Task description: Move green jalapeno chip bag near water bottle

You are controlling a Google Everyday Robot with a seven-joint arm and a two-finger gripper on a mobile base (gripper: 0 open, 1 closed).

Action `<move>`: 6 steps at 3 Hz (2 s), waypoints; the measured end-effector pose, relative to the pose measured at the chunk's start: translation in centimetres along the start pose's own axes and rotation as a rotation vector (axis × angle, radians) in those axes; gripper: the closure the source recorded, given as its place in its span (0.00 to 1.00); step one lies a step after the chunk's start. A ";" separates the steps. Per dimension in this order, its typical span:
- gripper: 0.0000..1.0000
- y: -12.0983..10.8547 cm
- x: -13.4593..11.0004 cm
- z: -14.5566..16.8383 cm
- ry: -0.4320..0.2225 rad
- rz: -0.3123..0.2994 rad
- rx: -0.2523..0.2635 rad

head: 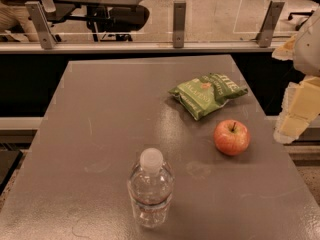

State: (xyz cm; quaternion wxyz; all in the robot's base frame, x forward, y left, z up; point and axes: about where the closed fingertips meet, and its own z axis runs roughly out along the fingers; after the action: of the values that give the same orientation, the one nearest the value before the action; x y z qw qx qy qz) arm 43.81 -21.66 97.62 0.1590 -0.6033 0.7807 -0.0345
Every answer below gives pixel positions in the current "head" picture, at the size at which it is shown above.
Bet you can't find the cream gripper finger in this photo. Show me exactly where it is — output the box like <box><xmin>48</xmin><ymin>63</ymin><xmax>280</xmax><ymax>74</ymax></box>
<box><xmin>272</xmin><ymin>35</ymin><xmax>296</xmax><ymax>61</ymax></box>
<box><xmin>274</xmin><ymin>76</ymin><xmax>320</xmax><ymax>144</ymax></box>

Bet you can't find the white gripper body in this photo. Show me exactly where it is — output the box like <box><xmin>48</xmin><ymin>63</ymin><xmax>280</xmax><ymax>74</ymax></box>
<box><xmin>293</xmin><ymin>9</ymin><xmax>320</xmax><ymax>76</ymax></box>

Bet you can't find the green jalapeno chip bag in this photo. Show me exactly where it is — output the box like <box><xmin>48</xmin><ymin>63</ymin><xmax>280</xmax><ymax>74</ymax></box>
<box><xmin>169</xmin><ymin>73</ymin><xmax>248</xmax><ymax>121</ymax></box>

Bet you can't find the clear plastic water bottle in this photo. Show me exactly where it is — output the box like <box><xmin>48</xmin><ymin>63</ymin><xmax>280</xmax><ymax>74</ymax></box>
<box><xmin>127</xmin><ymin>148</ymin><xmax>174</xmax><ymax>228</ymax></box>

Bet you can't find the black chair base right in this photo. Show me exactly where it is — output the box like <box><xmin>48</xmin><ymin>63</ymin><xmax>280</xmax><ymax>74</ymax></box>
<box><xmin>287</xmin><ymin>10</ymin><xmax>314</xmax><ymax>31</ymax></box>

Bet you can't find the red apple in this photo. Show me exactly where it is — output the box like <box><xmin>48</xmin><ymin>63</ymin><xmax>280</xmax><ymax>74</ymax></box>
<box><xmin>213</xmin><ymin>119</ymin><xmax>250</xmax><ymax>156</ymax></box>

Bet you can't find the black office chair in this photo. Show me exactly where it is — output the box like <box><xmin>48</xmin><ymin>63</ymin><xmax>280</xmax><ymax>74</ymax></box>
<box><xmin>86</xmin><ymin>5</ymin><xmax>150</xmax><ymax>41</ymax></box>

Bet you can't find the person in striped shirt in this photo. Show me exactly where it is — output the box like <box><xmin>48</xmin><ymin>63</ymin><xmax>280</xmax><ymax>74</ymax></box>
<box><xmin>0</xmin><ymin>0</ymin><xmax>39</xmax><ymax>42</ymax></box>

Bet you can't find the right metal glass bracket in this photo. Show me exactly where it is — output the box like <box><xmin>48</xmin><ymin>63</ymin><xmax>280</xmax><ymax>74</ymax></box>
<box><xmin>256</xmin><ymin>1</ymin><xmax>284</xmax><ymax>48</ymax></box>

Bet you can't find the metal glass bracket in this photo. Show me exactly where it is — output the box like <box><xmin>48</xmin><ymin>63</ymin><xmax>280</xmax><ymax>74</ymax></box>
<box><xmin>256</xmin><ymin>1</ymin><xmax>284</xmax><ymax>48</ymax></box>
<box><xmin>173</xmin><ymin>1</ymin><xmax>186</xmax><ymax>48</ymax></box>
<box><xmin>26</xmin><ymin>1</ymin><xmax>56</xmax><ymax>49</ymax></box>

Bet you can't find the middle metal glass bracket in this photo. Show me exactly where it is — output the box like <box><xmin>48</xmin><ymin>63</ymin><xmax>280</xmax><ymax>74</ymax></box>
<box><xmin>173</xmin><ymin>1</ymin><xmax>186</xmax><ymax>48</ymax></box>

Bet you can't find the left metal glass bracket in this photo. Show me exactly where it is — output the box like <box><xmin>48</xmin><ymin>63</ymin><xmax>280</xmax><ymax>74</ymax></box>
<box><xmin>26</xmin><ymin>1</ymin><xmax>56</xmax><ymax>49</ymax></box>

